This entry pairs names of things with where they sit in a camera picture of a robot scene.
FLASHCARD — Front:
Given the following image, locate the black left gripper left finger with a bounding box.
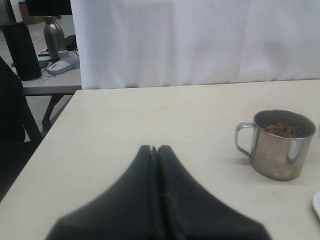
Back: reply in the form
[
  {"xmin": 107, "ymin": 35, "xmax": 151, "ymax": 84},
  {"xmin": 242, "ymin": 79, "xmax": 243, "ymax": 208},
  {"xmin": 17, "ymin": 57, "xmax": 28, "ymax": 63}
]
[{"xmin": 47, "ymin": 145, "xmax": 160, "ymax": 240}]

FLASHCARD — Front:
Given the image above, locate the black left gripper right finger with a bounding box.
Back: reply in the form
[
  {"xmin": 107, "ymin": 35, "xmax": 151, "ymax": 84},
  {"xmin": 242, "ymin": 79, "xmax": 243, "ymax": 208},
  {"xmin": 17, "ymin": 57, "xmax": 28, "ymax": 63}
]
[{"xmin": 157, "ymin": 145, "xmax": 271, "ymax": 240}]

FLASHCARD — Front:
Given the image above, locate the steel mug with pellets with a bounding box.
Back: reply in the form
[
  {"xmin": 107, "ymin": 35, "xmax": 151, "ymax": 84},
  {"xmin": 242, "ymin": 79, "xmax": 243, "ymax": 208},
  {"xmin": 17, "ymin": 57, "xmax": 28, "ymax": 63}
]
[{"xmin": 234, "ymin": 109, "xmax": 317, "ymax": 181}]

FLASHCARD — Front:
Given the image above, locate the metal thermos bottle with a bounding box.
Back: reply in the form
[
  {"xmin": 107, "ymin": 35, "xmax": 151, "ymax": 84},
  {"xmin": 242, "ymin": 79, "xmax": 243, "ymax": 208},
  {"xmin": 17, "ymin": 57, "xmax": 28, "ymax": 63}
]
[{"xmin": 43, "ymin": 16, "xmax": 67, "ymax": 59}]

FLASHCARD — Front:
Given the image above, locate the white rectangular tray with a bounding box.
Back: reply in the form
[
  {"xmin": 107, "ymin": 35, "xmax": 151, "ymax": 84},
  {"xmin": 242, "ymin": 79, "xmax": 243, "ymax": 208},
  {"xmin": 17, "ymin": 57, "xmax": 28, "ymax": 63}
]
[{"xmin": 312, "ymin": 192, "xmax": 320, "ymax": 219}]

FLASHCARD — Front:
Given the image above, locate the black chair back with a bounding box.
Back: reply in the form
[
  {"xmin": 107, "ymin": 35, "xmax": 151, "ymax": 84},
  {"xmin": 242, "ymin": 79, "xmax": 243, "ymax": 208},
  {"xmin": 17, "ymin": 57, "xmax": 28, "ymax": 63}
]
[{"xmin": 0, "ymin": 59, "xmax": 42, "ymax": 199}]

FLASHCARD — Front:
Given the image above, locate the grey side desk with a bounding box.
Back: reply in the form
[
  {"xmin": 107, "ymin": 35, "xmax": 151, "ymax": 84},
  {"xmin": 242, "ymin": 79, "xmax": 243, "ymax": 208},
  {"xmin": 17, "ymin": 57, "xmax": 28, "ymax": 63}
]
[{"xmin": 22, "ymin": 55, "xmax": 82, "ymax": 131}]

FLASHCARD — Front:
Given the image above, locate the white computer mouse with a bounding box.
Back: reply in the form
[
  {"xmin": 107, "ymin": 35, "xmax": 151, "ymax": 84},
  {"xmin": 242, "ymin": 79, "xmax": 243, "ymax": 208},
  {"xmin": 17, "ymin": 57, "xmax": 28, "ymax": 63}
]
[{"xmin": 47, "ymin": 58, "xmax": 77, "ymax": 75}]

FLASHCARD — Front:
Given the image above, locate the white backdrop curtain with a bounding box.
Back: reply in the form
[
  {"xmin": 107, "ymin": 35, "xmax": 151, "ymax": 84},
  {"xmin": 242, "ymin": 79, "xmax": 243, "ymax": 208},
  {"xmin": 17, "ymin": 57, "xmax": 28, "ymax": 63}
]
[{"xmin": 71, "ymin": 0, "xmax": 320, "ymax": 89}]

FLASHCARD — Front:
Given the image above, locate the black cylinder speaker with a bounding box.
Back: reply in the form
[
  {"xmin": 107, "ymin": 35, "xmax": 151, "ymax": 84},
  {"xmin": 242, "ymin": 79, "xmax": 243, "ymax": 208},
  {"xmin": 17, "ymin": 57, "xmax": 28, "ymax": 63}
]
[{"xmin": 2, "ymin": 22, "xmax": 42, "ymax": 81}]

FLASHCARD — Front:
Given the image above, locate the black monitor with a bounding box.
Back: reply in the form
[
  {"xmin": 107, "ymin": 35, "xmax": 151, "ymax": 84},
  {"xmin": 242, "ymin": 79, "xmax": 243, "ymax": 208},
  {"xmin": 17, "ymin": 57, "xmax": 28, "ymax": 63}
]
[{"xmin": 25, "ymin": 0, "xmax": 72, "ymax": 17}]

